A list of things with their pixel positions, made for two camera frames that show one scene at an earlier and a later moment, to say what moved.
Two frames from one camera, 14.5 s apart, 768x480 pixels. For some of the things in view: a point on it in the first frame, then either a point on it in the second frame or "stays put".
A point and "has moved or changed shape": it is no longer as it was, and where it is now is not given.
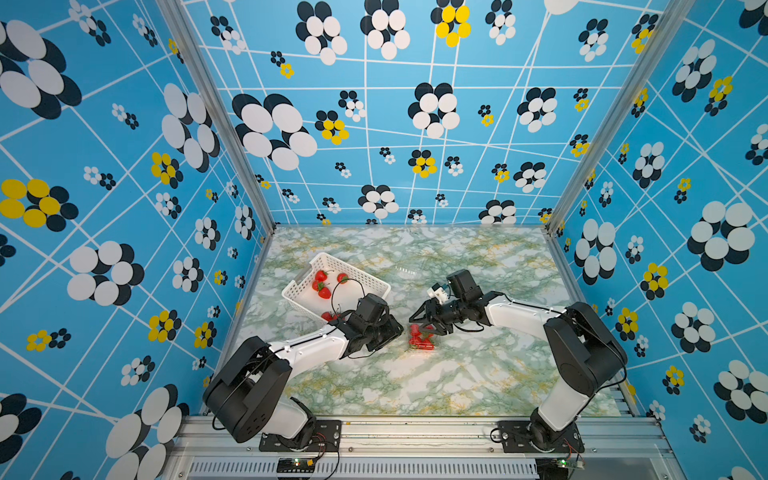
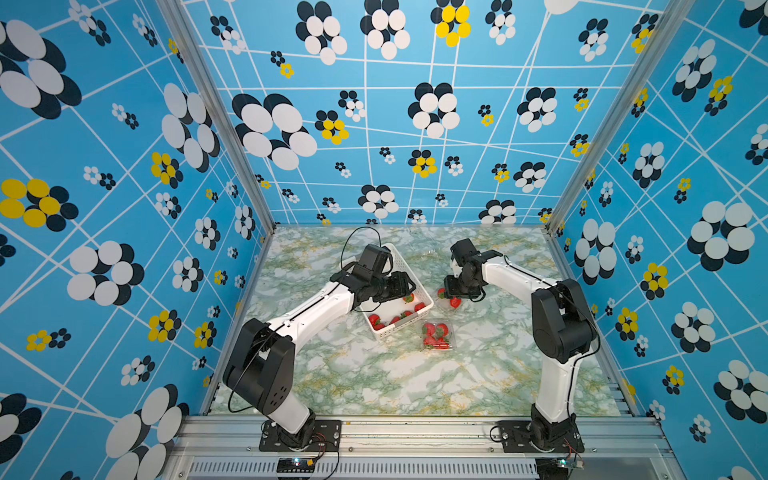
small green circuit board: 296,465 stays put
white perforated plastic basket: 330,285 -> 384,319
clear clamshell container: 410,274 has moved or changed shape
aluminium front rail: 617,449 stays put
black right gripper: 427,306 -> 448,284
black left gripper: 394,329 -> 402,286
